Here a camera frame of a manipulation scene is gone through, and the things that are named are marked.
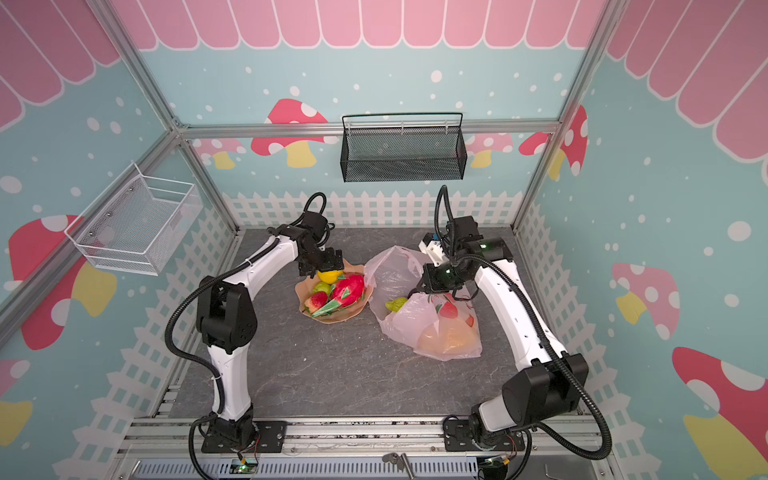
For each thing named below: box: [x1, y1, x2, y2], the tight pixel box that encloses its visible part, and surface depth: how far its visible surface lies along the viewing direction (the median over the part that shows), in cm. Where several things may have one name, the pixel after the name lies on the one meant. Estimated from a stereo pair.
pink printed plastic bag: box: [363, 246, 482, 361], surface depth 81 cm
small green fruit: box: [314, 282, 331, 294], surface depth 96 cm
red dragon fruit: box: [334, 274, 365, 308], surface depth 94 cm
